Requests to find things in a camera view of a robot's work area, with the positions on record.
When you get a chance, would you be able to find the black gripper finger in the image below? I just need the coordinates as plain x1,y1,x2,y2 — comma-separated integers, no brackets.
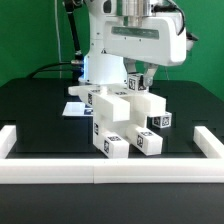
143,63,158,87
123,58,139,77

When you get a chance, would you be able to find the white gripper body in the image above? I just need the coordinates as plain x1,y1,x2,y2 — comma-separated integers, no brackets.
103,17,186,66

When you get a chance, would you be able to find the white tagged cube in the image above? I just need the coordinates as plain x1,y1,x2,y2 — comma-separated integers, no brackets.
127,73,146,91

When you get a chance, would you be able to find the white chair backrest part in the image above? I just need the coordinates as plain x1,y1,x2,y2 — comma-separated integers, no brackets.
68,84,166,122

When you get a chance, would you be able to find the white chair seat part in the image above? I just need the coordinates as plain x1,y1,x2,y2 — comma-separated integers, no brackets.
93,112,147,147

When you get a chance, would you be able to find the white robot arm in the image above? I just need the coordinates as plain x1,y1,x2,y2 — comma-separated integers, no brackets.
80,0,198,88

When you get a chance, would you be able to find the white sheet with tags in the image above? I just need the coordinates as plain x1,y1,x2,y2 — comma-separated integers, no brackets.
62,102,93,117

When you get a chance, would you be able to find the white U-shaped border fence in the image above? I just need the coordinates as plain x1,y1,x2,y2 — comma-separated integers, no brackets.
0,125,224,184

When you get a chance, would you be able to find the black cable on stand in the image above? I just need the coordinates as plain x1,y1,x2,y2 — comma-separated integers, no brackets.
25,0,88,80

